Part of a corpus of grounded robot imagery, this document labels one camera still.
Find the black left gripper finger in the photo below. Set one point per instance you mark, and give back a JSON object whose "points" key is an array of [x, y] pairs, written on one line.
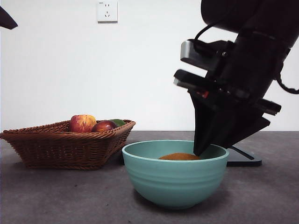
{"points": [[7, 21]]}

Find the brown wicker basket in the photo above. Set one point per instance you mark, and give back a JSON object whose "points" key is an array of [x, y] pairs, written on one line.
{"points": [[60, 149]]}

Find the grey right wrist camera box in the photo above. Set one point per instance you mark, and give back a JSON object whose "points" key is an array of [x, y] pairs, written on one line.
{"points": [[189, 50]]}

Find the teal ribbed bowl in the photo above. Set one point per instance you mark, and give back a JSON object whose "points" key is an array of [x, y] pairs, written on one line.
{"points": [[175, 182]]}

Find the white wall socket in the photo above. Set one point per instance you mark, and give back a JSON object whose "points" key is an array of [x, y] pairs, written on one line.
{"points": [[107, 11]]}

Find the dark red plum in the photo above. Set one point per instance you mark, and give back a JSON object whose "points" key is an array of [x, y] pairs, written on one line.
{"points": [[104, 127]]}

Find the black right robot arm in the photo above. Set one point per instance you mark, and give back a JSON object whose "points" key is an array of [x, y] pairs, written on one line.
{"points": [[257, 14]]}

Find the red and yellow apple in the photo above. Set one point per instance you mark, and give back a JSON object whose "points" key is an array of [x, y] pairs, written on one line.
{"points": [[81, 122]]}

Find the brown kiwi fruit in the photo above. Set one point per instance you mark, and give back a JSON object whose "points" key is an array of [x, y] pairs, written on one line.
{"points": [[180, 156]]}

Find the green fruit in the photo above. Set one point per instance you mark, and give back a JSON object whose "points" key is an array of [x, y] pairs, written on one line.
{"points": [[119, 122]]}

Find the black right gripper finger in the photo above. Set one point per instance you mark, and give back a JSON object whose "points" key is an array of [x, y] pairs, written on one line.
{"points": [[205, 121], [240, 123]]}

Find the black rectangular tray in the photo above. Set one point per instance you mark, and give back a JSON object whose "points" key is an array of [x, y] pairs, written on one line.
{"points": [[243, 159]]}

